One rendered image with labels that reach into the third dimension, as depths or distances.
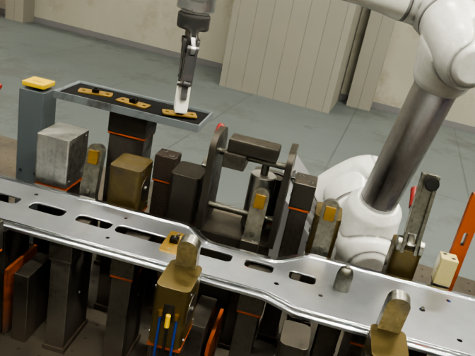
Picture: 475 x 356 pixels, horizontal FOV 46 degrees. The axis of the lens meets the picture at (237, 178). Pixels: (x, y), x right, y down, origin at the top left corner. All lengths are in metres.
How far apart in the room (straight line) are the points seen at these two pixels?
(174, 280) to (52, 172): 0.49
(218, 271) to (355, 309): 0.26
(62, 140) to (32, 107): 0.26
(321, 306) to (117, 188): 0.52
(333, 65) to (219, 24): 1.93
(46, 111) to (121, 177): 0.35
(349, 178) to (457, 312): 0.64
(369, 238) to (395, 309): 0.62
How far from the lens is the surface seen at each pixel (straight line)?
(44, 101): 1.51
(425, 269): 2.01
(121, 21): 8.39
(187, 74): 1.32
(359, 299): 1.11
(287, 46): 6.64
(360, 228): 1.54
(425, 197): 1.22
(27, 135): 1.56
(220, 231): 1.29
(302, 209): 1.26
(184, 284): 0.94
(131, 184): 1.26
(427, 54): 1.28
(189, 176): 1.26
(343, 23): 6.51
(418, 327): 1.10
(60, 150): 1.30
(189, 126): 1.33
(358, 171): 1.70
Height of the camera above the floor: 1.56
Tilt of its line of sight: 22 degrees down
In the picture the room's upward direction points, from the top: 11 degrees clockwise
